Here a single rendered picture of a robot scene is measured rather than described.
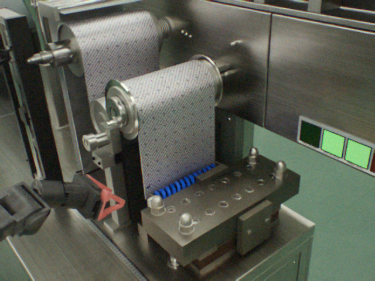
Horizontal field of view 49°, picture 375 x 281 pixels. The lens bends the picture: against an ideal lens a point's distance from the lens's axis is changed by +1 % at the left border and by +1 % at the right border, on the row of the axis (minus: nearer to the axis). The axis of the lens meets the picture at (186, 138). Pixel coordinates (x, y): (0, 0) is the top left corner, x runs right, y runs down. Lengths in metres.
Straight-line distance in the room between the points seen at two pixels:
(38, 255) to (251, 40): 0.76
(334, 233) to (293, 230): 1.42
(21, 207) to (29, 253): 0.36
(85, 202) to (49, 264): 0.25
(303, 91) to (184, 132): 0.30
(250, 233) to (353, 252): 1.49
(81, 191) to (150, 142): 0.20
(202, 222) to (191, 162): 0.20
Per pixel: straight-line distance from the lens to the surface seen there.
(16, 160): 1.59
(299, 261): 1.24
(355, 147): 0.95
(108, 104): 0.99
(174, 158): 1.06
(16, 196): 0.83
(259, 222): 1.04
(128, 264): 1.07
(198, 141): 1.09
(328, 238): 2.53
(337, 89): 0.94
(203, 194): 1.05
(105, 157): 1.03
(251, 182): 1.09
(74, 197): 0.91
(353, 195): 2.89
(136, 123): 0.94
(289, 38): 0.98
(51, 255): 1.15
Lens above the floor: 1.66
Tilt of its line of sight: 29 degrees down
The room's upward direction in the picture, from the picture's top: 3 degrees counter-clockwise
